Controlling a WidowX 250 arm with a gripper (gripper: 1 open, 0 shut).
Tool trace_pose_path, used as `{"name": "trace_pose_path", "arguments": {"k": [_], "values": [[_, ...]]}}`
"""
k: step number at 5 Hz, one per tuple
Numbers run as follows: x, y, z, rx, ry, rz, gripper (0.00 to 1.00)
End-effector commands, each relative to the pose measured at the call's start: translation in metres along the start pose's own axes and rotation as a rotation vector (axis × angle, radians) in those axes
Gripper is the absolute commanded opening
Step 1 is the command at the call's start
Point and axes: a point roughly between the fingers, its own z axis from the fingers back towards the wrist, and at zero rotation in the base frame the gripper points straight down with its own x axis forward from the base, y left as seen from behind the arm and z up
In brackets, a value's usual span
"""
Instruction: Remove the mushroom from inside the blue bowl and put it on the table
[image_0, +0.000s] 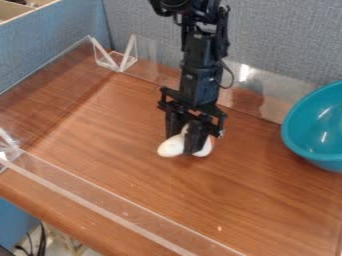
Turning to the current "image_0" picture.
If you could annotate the blue partition with wooden top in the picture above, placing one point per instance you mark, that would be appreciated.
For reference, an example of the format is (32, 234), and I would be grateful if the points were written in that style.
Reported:
(39, 34)

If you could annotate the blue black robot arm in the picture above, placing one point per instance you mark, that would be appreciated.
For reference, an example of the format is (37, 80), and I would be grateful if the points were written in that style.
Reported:
(204, 42)

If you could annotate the clear acrylic front barrier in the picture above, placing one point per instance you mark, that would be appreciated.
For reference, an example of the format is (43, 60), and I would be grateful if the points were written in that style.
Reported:
(156, 228)

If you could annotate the white plush mushroom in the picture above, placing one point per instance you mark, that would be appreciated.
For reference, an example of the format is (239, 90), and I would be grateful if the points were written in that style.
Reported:
(172, 147)

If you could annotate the clear acrylic left barrier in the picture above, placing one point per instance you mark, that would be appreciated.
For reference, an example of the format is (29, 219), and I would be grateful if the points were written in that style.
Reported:
(37, 102)

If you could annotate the clear acrylic barrier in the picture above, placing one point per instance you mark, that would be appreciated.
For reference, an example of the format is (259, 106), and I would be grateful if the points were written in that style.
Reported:
(261, 93)
(37, 102)
(156, 228)

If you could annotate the clear acrylic back barrier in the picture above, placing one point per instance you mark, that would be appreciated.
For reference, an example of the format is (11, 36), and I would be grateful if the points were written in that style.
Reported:
(261, 93)

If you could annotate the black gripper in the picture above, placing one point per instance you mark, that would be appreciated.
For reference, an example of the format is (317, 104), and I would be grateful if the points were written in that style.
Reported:
(207, 121)

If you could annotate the clear acrylic corner bracket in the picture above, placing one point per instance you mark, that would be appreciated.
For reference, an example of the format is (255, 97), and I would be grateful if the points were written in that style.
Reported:
(116, 61)

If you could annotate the blue plastic bowl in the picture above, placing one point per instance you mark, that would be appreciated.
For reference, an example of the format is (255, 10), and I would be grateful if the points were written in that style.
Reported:
(311, 128)

